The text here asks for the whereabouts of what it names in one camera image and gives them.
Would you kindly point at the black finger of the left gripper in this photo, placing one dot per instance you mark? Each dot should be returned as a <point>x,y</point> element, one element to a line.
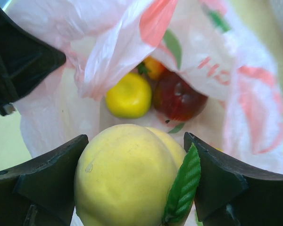
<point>25,61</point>

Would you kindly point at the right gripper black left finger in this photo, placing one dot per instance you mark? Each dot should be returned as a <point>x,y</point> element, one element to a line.
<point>40,192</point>

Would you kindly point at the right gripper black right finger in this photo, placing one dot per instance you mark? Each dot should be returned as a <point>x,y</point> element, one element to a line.
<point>233,193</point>

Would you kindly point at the pink plastic bag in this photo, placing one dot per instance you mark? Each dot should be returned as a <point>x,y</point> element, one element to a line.
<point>202,41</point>

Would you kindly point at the dark red apple in bag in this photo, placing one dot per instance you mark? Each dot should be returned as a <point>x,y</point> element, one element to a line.
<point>175,99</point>

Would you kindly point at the yellow round fruit in bag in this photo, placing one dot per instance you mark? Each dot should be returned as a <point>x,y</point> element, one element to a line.
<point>130,98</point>

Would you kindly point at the small orange red fruit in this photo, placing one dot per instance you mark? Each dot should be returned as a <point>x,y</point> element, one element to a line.
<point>151,67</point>

